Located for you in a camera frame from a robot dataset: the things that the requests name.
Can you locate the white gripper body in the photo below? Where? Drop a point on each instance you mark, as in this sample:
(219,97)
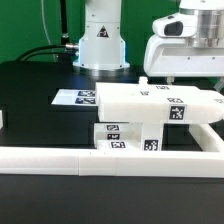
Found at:
(186,46)

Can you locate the white chair seat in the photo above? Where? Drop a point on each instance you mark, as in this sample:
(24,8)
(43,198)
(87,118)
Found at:
(146,133)

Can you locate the white chair back frame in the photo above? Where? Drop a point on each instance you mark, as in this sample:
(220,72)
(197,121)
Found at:
(180,104)

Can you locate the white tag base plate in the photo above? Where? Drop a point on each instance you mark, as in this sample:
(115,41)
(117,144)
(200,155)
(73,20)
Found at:
(75,97)

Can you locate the white U-shaped fence frame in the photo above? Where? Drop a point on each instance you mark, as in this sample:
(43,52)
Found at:
(60,143)

